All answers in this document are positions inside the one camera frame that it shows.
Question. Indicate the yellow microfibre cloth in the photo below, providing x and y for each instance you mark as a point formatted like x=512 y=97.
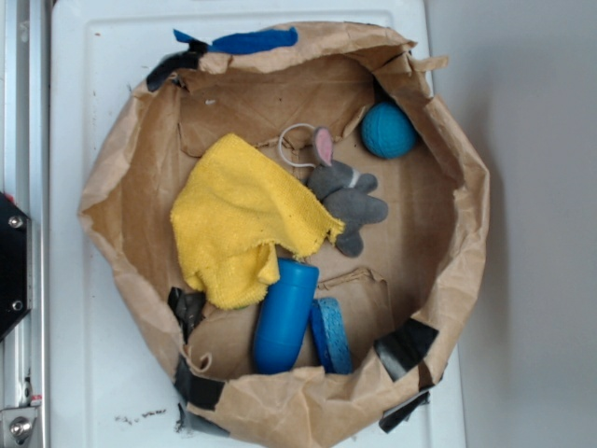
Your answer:
x=236 y=208

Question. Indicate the grey plush bunny toy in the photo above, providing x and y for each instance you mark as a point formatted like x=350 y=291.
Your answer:
x=344 y=193

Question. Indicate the blue plastic capsule bottle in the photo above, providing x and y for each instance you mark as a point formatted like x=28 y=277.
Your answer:
x=284 y=316

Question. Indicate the blue round sponge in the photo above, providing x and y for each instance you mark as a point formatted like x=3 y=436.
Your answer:
x=329 y=336

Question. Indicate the blue textured ball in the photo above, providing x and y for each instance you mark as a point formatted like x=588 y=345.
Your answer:
x=387 y=132

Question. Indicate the blue tape strip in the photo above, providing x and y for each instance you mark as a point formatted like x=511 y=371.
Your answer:
x=244 y=43

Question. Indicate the black metal mount bracket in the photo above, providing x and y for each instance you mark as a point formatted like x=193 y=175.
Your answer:
x=15 y=258

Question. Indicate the aluminium frame rail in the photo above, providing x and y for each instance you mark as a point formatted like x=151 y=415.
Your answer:
x=25 y=38

